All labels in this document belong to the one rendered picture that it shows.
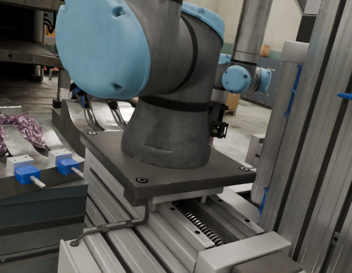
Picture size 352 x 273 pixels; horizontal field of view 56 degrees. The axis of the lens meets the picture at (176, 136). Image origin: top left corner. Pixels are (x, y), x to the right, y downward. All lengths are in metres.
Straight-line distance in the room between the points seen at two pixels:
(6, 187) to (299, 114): 0.66
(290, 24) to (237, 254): 8.27
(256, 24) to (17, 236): 0.86
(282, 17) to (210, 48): 8.28
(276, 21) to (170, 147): 8.41
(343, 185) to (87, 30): 0.37
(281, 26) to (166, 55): 8.35
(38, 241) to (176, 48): 0.81
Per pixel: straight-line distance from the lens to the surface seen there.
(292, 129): 0.53
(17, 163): 0.87
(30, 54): 1.72
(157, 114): 0.50
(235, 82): 0.90
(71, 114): 1.22
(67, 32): 0.39
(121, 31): 0.34
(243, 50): 0.92
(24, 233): 1.06
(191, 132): 0.50
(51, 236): 1.09
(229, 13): 9.93
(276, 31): 8.79
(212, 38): 0.49
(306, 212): 0.53
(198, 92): 0.50
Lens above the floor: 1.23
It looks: 17 degrees down
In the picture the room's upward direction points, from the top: 10 degrees clockwise
